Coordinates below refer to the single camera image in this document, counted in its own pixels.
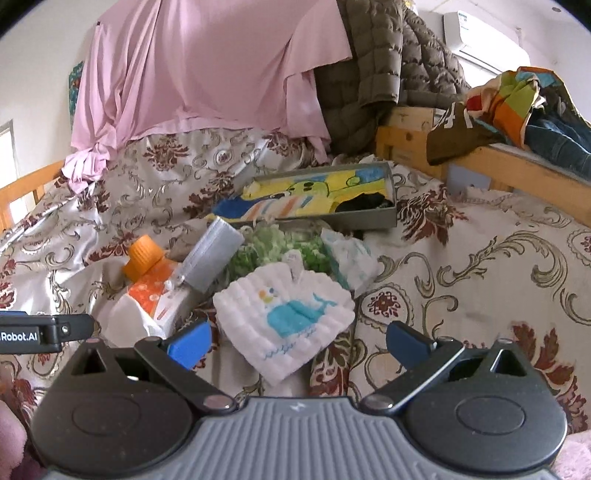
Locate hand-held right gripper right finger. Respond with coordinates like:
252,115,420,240
359,320,536,415

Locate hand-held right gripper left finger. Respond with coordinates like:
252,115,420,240
61,318,239,414

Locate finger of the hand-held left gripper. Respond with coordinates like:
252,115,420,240
51,314,96,345

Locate white whale print towel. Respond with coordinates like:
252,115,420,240
212,265,356,387

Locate green fluffy cloth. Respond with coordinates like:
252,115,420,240
226,222,333,280

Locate grey storage box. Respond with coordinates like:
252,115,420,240
207,161,399,232

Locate white teal patterned cloth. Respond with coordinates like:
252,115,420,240
320,228,385,292

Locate floral satin quilt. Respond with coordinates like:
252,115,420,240
0,127,591,435

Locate pink fuzzy clothing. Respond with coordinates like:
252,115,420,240
0,398,44,480

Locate black cloth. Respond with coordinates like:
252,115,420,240
335,191,396,214

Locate yellow cartoon print towel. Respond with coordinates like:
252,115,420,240
213,165,389,221

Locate blue jeans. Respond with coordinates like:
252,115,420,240
522,83,591,169

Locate colourful patchwork cloth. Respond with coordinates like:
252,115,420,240
464,67,566,148

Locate olive puffer jacket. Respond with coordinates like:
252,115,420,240
314,0,472,162

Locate pink sheet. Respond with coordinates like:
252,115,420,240
62,0,354,195

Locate white air conditioner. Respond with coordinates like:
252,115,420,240
442,10,532,75

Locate wooden bed frame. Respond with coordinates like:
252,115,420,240
0,105,591,234

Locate wall poster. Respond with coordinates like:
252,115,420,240
68,62,86,118

